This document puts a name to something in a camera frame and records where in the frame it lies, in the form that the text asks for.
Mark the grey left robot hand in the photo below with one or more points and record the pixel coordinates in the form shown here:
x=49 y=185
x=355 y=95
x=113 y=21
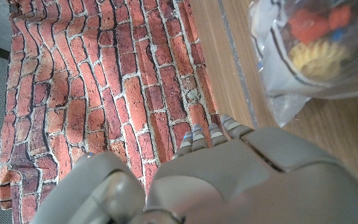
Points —
x=244 y=180

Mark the grey tape outline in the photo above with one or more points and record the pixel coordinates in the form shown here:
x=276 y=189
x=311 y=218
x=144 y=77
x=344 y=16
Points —
x=238 y=65

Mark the silver snack packet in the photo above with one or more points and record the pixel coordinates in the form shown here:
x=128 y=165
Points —
x=306 y=46

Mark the printed red brick backdrop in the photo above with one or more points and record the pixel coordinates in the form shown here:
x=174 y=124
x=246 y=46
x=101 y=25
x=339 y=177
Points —
x=104 y=77

